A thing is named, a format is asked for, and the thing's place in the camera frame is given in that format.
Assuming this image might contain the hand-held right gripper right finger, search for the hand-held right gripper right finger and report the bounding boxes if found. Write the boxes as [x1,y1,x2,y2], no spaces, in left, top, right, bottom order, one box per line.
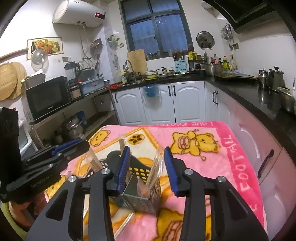
[164,146,270,241]

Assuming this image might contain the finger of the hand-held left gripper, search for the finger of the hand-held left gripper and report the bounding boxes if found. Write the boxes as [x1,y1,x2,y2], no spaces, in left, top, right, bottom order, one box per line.
[25,138,90,165]
[23,155,71,178]

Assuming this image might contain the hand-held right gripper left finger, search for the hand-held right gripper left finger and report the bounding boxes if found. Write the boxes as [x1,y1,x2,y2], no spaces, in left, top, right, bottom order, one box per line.
[26,146,131,241]

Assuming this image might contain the wooden chopsticks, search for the wooden chopsticks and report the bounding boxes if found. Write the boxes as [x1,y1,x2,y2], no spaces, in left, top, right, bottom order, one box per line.
[118,135,127,158]
[113,212,136,239]
[145,147,165,187]
[79,134,104,172]

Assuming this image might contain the black perforated utensil holder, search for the black perforated utensil holder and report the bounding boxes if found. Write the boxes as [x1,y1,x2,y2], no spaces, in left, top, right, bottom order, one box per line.
[87,151,162,217]

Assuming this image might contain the person's left hand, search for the person's left hand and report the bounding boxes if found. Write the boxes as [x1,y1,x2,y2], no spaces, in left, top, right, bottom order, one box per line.
[9,191,48,226]

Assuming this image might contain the white plastic bin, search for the white plastic bin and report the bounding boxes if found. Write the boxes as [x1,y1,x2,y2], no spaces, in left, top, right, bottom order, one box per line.
[18,120,35,158]

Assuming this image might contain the steel pot with lid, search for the steel pot with lid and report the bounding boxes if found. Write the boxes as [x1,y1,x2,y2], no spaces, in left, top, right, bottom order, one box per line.
[60,115,84,139]

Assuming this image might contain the pink bear printed blanket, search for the pink bear printed blanket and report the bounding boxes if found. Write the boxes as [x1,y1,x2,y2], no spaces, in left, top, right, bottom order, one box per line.
[44,121,269,241]

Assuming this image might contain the black microwave oven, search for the black microwave oven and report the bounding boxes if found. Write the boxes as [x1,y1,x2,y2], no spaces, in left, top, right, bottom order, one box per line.
[25,75,71,122]

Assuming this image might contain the round wooden board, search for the round wooden board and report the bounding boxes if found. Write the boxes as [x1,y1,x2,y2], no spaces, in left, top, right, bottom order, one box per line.
[0,63,18,100]
[10,61,28,99]

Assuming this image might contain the steel tray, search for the steel tray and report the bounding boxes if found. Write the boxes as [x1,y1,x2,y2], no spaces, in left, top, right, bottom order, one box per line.
[23,73,45,90]

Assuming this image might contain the blue dish rack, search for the blue dish rack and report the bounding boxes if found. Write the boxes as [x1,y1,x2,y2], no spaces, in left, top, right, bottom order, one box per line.
[81,76,105,95]

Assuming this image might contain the white kitchen cabinets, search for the white kitchen cabinets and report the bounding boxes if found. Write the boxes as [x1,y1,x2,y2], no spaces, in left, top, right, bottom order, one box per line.
[111,80,296,232]

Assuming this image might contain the black blender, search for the black blender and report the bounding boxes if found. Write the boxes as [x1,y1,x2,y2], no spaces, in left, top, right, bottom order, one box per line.
[64,61,81,80]

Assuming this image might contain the blue plastic basin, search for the blue plastic basin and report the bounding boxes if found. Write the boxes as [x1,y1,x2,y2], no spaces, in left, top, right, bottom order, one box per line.
[142,84,159,98]

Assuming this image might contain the glass pot lid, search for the glass pot lid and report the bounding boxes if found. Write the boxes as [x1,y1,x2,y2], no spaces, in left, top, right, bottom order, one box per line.
[31,48,49,71]

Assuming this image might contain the chrome sink faucet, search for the chrome sink faucet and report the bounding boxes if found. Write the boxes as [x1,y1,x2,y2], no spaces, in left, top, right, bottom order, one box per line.
[122,60,134,77]

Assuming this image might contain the light blue knife block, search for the light blue knife block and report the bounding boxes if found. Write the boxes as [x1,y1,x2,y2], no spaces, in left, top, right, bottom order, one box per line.
[174,60,190,73]

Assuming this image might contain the hanging steel pan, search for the hanging steel pan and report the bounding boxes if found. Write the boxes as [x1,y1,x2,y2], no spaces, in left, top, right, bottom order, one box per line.
[90,38,103,50]

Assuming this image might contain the rectangular wooden cutting board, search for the rectangular wooden cutting board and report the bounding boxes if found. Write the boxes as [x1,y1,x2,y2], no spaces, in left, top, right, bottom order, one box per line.
[127,49,148,73]

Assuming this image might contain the steel stockpot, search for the steel stockpot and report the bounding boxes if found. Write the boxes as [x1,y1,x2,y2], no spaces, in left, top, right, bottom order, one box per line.
[205,64,222,76]

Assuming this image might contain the black kitchen countertop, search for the black kitchen countertop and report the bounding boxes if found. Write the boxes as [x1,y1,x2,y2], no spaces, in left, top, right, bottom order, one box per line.
[109,74,296,149]

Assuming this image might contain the row of spice jars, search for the row of spice jars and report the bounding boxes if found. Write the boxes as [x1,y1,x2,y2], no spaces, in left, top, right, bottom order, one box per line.
[146,49,193,59]

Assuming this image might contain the steel kettle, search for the steel kettle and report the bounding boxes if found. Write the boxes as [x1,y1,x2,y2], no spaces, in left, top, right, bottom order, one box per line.
[258,68,269,87]

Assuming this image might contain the white water heater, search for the white water heater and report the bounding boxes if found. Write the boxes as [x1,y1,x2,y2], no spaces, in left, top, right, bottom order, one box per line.
[52,0,107,28]

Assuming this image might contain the dark framed window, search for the dark framed window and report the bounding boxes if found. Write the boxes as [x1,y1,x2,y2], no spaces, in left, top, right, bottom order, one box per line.
[119,0,192,52]

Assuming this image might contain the steel mixing bowl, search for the steel mixing bowl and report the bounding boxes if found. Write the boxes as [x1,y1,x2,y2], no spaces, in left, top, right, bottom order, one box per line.
[276,87,296,113]

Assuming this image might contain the steel pot lid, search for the steel pot lid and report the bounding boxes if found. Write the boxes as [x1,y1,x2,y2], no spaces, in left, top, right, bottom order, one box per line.
[196,31,215,49]

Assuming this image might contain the steel canister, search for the steel canister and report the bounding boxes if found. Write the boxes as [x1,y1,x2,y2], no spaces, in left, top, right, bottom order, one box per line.
[268,66,285,91]

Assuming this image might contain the hanging steel ladles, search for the hanging steel ladles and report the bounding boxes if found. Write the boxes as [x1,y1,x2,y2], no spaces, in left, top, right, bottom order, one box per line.
[221,23,233,42]

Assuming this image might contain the black range hood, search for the black range hood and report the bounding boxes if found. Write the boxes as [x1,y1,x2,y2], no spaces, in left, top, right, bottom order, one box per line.
[201,0,285,33]

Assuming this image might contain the fruit wall poster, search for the fruit wall poster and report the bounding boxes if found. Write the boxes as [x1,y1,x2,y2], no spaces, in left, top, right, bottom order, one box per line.
[26,37,63,55]

